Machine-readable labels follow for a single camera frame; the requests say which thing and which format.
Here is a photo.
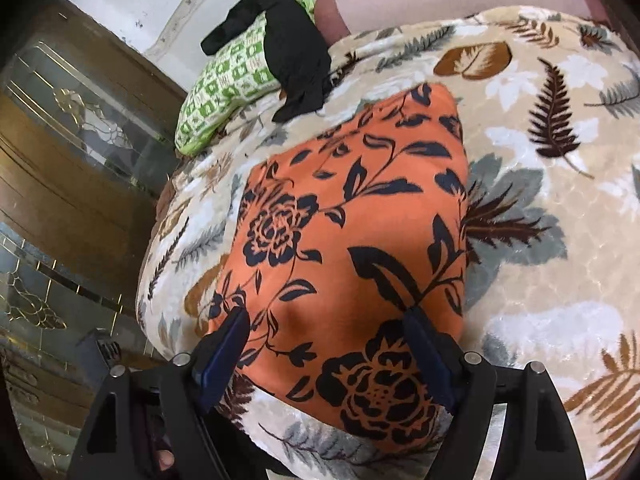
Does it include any beige leaf-print blanket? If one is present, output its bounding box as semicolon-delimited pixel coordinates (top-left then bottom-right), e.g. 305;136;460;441
135;5;640;480

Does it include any green patterned pillow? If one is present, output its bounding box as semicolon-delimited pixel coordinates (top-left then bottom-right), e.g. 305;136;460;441
174;0;318;157

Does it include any orange floral cloth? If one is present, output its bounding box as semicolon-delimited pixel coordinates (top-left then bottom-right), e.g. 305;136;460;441
207;82;471;446

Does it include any black cloth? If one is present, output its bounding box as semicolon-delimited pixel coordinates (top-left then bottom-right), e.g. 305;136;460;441
200;0;332;123

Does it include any person's left hand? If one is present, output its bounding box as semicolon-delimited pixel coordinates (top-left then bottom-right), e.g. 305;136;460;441
150;447;177;473

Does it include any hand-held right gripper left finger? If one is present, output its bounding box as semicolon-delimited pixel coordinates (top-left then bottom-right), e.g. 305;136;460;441
67;306;252;480

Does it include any wooden glass-door cabinet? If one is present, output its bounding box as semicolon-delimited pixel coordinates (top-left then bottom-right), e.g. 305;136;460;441
0;0;188;471

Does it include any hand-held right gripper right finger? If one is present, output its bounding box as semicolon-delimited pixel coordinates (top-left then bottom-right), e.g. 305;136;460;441
401;306;587;480

